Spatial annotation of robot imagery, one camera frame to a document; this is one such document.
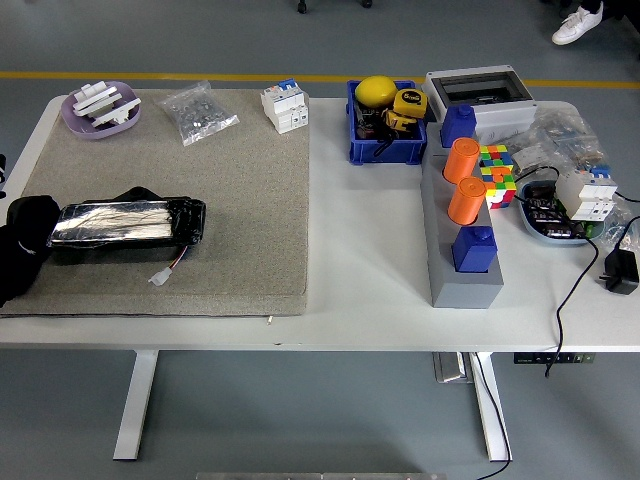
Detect black glossy panel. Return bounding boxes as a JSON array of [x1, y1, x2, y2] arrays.
[[47, 186, 209, 264]]

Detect black desk control panel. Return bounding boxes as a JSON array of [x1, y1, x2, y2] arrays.
[[513, 352, 596, 365]]

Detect white connector with coloured wires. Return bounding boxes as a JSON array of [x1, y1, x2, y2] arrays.
[[148, 244, 190, 288]]

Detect grey block holder base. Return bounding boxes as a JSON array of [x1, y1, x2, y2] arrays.
[[419, 134, 504, 310]]

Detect white circuit breaker blue switch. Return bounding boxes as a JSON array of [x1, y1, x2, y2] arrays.
[[554, 163, 619, 222], [259, 77, 310, 135]]

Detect clear bag of screws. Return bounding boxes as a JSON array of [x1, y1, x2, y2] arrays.
[[154, 79, 240, 148]]

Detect blue plastic bin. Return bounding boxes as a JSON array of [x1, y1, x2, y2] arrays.
[[345, 78, 429, 166]]

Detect blue block with knob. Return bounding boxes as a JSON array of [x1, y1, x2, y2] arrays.
[[439, 104, 477, 150], [450, 225, 499, 274]]

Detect white table leg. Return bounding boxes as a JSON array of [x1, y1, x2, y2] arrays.
[[112, 349, 160, 462], [469, 351, 513, 463]]

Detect person's leg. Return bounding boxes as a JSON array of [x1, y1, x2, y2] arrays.
[[538, 0, 640, 25]]

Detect yellow tape measure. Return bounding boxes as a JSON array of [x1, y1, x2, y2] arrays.
[[392, 88, 430, 121]]

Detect black power adapter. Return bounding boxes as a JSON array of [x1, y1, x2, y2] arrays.
[[598, 248, 640, 295]]

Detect multicolour puzzle cube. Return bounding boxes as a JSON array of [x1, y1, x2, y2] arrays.
[[478, 143, 518, 210]]

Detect light blue tray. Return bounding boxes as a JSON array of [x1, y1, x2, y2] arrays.
[[515, 179, 606, 248]]

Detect white plastic clip piece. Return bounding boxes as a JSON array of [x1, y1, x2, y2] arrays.
[[73, 81, 121, 117], [88, 97, 143, 127]]

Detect black cable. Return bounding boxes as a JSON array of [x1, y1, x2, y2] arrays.
[[512, 165, 600, 379], [469, 352, 512, 480]]

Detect purple plastic tray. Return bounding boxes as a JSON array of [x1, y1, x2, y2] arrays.
[[60, 80, 143, 140]]

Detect grey-brown mat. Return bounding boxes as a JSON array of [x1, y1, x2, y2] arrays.
[[0, 88, 311, 319]]

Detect clear bags of small parts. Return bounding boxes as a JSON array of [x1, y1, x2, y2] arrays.
[[509, 105, 612, 174]]

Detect person's foot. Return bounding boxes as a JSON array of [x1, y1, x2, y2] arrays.
[[551, 1, 605, 46]]

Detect black cloth rag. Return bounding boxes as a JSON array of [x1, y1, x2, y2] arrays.
[[0, 194, 61, 309]]

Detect grey electrical enclosure box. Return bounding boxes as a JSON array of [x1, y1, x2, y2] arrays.
[[423, 64, 539, 146]]

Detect grey metal bracket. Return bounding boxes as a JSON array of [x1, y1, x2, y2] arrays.
[[432, 352, 474, 385]]

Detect crumpled clear plastic bag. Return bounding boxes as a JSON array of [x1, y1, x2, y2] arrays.
[[597, 189, 636, 251]]

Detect black electronic parts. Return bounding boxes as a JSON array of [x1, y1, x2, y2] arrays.
[[523, 182, 587, 237]]

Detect dark metal tool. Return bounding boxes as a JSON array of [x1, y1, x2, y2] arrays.
[[355, 106, 385, 140]]

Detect yellow and black tool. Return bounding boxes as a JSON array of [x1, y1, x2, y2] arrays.
[[382, 108, 416, 136]]

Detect orange cylinder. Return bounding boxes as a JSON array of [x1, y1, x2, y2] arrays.
[[442, 137, 482, 184], [446, 176, 487, 226]]

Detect yellow round dome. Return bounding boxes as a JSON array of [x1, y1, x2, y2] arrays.
[[354, 75, 400, 110]]

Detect thin black adapter cord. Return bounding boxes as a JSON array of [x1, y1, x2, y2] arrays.
[[613, 215, 640, 251]]

